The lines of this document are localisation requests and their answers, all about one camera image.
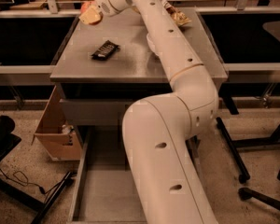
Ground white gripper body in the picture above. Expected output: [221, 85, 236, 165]
[95, 0, 116, 16]

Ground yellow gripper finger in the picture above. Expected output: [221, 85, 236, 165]
[79, 5, 103, 25]

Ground red apple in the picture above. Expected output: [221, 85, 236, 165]
[80, 1, 92, 13]

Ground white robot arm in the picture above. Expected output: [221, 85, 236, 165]
[80, 0, 218, 224]

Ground grey metal drawer cabinet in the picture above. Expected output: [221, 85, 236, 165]
[50, 8, 227, 144]

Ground closed top drawer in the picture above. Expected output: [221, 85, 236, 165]
[60, 99, 133, 126]

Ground open middle drawer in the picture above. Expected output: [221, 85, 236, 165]
[66, 126, 217, 224]

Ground dark candy bar wrapper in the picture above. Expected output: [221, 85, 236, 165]
[91, 40, 119, 61]

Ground white ceramic bowl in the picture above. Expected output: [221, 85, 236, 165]
[147, 33, 160, 59]

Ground crumpled chip bag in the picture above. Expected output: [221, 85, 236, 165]
[132, 0, 191, 27]

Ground open cardboard box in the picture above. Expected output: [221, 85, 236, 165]
[35, 88, 81, 161]

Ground black stand base left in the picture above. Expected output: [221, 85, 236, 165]
[0, 133, 77, 224]

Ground black chair base leg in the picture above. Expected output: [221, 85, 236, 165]
[238, 188, 280, 211]

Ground black cable on floor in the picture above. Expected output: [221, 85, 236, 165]
[0, 163, 73, 196]

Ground black table leg frame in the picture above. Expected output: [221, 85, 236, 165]
[216, 117, 280, 184]

